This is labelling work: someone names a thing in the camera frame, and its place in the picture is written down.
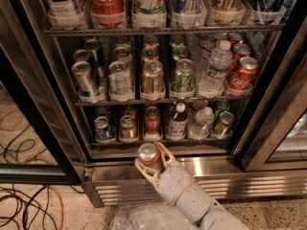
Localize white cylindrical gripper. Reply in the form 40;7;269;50
134;142;218;223

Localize red coke can bottom shelf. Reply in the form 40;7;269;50
138;143;162;171

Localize red coke can shelf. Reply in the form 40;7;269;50
138;143;162;171
227;57;259;93

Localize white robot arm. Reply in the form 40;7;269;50
134;142;250;230

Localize gold can bottom shelf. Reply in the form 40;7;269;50
120;115;138;139

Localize red coke can behind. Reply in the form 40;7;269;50
145;106;160;140

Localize clear water bottle bottom shelf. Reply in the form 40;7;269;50
188;106;214;140

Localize clear water bottle shelf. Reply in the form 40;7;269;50
188;106;214;140
198;40;232;98

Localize blue can bottom shelf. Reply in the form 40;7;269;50
94;116;115;143

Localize green can bottom shelf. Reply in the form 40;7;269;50
212;111;234;139

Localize green can shelf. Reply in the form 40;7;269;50
170;58;195;99
212;111;234;139

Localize copper can middle shelf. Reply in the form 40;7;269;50
141;60;165;101

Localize green can middle shelf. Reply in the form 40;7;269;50
170;58;195;99

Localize clear water bottle middle shelf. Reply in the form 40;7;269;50
198;40;232;98

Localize white silver can middle shelf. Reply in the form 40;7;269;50
108;61;134;102

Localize silver blue can middle shelf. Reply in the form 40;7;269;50
71;61;101;104

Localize stainless steel fridge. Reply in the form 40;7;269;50
0;0;306;207

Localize glass fridge door right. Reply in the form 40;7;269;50
241;57;307;172

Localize glass fridge door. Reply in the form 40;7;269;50
241;57;307;172
0;50;81;185

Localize red coke can middle shelf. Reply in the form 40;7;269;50
227;57;259;93

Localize glass fridge door left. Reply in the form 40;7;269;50
0;50;81;185

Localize green white bottle top shelf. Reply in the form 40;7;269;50
134;0;165;28

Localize large coke bottle top shelf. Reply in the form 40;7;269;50
92;0;124;28

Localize white tea carton top shelf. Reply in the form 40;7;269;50
46;0;85;30

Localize brown tea bottle white cap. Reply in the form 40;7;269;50
167;103;187;140

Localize clear plastic bag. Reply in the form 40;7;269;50
110;201;201;230

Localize orange cable on floor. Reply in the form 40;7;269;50
47;185;65;230

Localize black cables on floor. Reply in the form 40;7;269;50
0;184;60;230

